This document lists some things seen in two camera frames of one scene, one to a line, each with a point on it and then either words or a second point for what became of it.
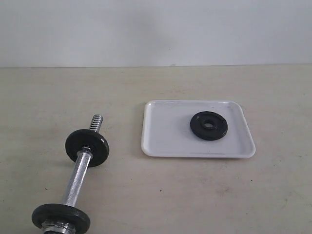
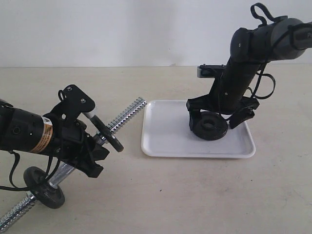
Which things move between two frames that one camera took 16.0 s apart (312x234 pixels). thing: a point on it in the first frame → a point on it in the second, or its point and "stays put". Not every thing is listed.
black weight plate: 209,126 stays put
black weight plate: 56,211 → 49,196
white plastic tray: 166,131 stays put
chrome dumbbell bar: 84,157 → 62,173
